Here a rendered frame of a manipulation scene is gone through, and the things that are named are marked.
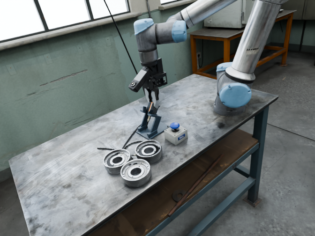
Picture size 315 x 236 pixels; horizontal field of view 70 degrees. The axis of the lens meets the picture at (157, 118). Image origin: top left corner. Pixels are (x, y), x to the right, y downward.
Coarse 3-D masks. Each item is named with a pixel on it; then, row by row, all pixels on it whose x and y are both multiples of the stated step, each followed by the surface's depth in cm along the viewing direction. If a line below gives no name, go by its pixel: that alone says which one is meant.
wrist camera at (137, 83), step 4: (144, 68) 92; (148, 68) 91; (140, 72) 93; (144, 72) 91; (148, 72) 91; (152, 72) 92; (136, 76) 92; (140, 76) 91; (144, 76) 90; (148, 76) 91; (136, 80) 91; (140, 80) 90; (144, 80) 91; (132, 84) 90; (136, 84) 89; (140, 84) 90; (132, 88) 90; (136, 88) 90
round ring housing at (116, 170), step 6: (114, 150) 90; (120, 150) 90; (126, 150) 88; (108, 156) 89; (114, 156) 88; (120, 156) 88; (114, 162) 88; (120, 162) 84; (126, 162) 82; (108, 168) 82; (114, 168) 81; (120, 168) 82
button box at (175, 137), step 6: (180, 126) 96; (168, 132) 94; (174, 132) 93; (180, 132) 93; (186, 132) 94; (168, 138) 95; (174, 138) 91; (180, 138) 93; (186, 138) 96; (174, 144) 93
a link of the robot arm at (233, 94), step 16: (256, 0) 73; (272, 0) 70; (256, 16) 74; (272, 16) 73; (256, 32) 76; (240, 48) 81; (256, 48) 78; (240, 64) 82; (256, 64) 83; (224, 80) 88; (240, 80) 84; (224, 96) 87; (240, 96) 86
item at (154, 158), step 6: (138, 144) 91; (144, 144) 92; (156, 144) 91; (138, 150) 89; (144, 150) 89; (150, 150) 91; (138, 156) 85; (144, 156) 84; (150, 156) 83; (156, 156) 84; (150, 162) 86
